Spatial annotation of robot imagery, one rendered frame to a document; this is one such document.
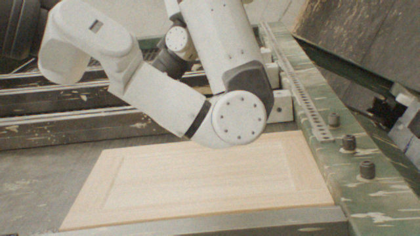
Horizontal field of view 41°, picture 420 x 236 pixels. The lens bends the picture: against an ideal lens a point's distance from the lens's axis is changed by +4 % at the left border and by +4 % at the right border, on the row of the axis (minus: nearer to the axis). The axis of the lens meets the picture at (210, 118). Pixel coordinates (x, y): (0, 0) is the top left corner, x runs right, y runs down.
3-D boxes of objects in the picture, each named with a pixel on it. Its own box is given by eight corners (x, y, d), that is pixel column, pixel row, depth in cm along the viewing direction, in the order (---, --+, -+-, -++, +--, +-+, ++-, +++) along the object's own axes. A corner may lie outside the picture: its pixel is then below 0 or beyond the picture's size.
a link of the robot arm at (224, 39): (276, 122, 89) (227, -7, 88) (300, 123, 76) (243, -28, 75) (212, 147, 88) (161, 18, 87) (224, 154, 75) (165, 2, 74)
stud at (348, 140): (357, 151, 108) (357, 137, 107) (344, 152, 108) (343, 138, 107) (354, 147, 110) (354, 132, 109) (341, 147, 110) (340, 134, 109)
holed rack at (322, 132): (335, 141, 114) (335, 139, 113) (320, 143, 114) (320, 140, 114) (266, 22, 270) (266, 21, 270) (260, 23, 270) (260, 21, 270)
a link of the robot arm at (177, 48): (188, 78, 151) (212, 46, 148) (168, 73, 141) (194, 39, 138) (162, 53, 155) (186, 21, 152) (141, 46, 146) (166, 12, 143)
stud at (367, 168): (377, 179, 95) (376, 164, 95) (361, 181, 96) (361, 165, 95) (373, 174, 98) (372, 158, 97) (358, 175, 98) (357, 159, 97)
